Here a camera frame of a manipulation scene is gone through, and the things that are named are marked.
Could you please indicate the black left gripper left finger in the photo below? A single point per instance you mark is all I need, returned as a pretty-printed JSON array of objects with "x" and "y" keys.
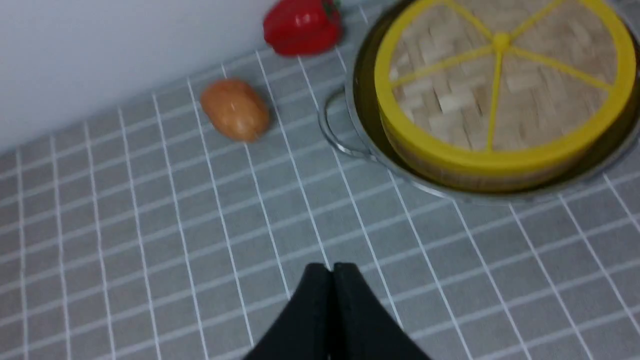
[{"x": 300, "y": 330}]

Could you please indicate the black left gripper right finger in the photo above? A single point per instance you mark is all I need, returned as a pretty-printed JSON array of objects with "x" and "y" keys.
[{"x": 370, "y": 331}]

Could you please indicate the yellow rimmed bamboo steamer basket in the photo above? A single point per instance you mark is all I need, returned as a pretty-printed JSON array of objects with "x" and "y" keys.
[{"x": 450, "y": 170}]

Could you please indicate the yellow rimmed bamboo steamer lid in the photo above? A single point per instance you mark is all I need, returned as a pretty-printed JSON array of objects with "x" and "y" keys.
[{"x": 502, "y": 87}]

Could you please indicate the stainless steel pot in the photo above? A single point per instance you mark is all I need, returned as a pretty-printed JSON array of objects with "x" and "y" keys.
[{"x": 360, "y": 97}]

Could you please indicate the grey checkered tablecloth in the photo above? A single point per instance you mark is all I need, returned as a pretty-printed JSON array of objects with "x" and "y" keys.
[{"x": 146, "y": 234}]

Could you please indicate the red bell pepper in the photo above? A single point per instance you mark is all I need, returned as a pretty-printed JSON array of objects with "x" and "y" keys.
[{"x": 303, "y": 28}]

